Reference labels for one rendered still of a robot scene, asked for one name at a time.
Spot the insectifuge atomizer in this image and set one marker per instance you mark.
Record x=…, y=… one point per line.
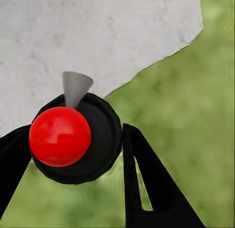
x=77, y=137

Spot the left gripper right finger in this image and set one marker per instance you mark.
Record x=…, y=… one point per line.
x=170, y=207

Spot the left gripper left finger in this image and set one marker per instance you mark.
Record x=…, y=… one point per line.
x=14, y=159

